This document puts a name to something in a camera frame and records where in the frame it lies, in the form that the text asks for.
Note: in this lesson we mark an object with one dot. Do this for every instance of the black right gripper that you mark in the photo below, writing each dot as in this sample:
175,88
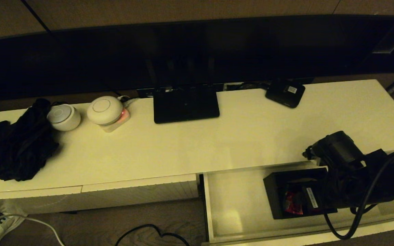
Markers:
315,198

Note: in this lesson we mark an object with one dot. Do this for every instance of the black compartment organizer box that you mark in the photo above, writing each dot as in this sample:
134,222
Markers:
274,198

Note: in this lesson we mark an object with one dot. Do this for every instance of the white pull-out drawer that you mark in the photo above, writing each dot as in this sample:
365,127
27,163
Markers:
234,205

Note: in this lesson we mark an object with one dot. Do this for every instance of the white TV cabinet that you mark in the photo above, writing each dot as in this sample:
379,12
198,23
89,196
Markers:
183,143

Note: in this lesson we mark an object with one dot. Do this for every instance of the white beadboard cabinet door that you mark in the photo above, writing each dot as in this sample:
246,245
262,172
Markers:
29,201

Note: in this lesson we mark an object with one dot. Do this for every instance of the red snack packet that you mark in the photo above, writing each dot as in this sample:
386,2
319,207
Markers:
292,205

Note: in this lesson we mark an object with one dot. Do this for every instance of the black set-top box white label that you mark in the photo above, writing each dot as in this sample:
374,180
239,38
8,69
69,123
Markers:
284,97

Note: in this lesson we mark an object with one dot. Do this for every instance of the black router with antennas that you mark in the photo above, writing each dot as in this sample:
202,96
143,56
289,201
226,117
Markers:
186,109

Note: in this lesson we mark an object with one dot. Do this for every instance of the white base pink light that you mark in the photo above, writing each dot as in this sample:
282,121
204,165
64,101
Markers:
120,123

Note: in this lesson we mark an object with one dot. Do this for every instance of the white dome shaped device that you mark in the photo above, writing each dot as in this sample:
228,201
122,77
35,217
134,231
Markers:
104,110

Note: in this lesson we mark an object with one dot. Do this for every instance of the small white cylinder speaker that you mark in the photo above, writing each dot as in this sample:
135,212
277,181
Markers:
63,118

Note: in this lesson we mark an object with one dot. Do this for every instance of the black flat screen television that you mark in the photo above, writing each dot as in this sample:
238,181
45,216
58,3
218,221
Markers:
80,61

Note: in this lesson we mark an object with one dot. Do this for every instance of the black crumpled cloth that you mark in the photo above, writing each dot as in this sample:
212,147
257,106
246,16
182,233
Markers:
22,147

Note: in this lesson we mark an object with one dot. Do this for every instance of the white sneaker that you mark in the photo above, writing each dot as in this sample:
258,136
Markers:
3,227

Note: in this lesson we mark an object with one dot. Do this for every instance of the dark wall frame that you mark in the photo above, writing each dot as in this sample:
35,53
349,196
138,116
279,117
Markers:
388,41

